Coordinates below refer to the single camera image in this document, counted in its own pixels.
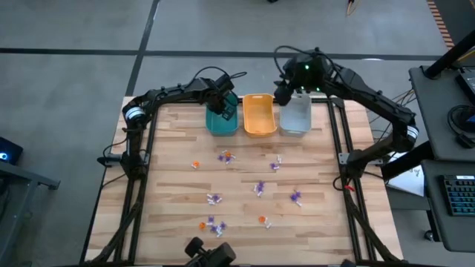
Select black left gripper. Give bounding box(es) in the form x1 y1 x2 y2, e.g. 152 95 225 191
206 79 238 120

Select teal plastic bin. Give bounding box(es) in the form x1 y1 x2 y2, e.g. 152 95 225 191
205 92 240 137

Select light grey plastic bin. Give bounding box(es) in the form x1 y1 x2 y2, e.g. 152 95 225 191
278 92 312 138

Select orange plastic bin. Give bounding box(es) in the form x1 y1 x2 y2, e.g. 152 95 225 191
243 93 278 138

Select grey desk top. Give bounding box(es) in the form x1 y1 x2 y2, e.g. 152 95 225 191
409 65 475 162
421 159 475 254

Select black diagonal pole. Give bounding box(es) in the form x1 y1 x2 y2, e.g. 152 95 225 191
424 29 475 79

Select black headphones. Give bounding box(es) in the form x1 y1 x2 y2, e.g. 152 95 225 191
447 105 475 149

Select black mat orange striped edge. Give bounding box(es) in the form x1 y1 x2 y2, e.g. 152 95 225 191
426 0 456 51

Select black laptop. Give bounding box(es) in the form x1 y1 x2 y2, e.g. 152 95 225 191
455 66 475 105

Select black backlit keyboard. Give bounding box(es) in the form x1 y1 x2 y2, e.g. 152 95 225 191
441 174 475 217

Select black device blue light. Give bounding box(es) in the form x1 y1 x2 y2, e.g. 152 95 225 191
0 136 24 166

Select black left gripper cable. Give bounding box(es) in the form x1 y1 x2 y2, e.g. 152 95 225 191
185 65 248 93

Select black aluminium table frame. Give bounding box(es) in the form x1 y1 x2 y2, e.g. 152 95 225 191
83 95 402 267

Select loose cable bundle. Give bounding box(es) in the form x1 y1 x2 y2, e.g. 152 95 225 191
367 88 415 125

